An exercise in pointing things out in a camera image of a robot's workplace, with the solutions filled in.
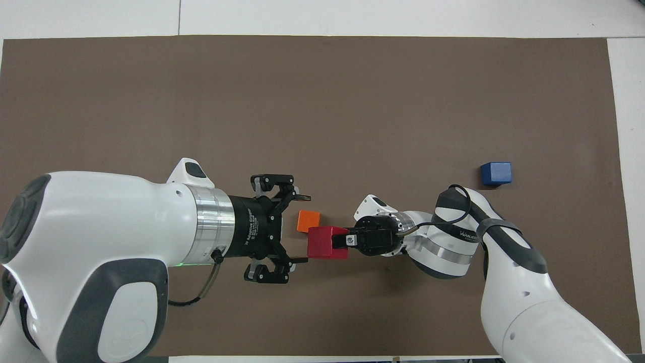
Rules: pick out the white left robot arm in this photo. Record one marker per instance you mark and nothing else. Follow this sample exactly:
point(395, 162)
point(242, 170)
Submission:
point(101, 217)

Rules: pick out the brown table mat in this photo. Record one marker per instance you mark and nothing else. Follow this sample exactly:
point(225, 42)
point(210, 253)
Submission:
point(322, 111)

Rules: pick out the orange cube block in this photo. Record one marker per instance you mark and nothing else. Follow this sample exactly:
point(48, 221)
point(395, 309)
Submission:
point(308, 221)

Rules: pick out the red cube block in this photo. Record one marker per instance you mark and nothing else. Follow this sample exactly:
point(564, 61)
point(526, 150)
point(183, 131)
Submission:
point(325, 243)

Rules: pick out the blue cube block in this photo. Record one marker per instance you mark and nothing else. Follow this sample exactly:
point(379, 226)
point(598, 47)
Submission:
point(496, 173)

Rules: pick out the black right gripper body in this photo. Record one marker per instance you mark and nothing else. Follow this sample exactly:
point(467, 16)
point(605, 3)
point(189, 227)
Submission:
point(377, 237)

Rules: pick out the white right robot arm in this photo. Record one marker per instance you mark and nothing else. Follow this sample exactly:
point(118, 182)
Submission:
point(509, 282)

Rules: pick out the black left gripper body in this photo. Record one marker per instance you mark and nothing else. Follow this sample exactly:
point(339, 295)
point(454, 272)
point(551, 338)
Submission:
point(254, 227)

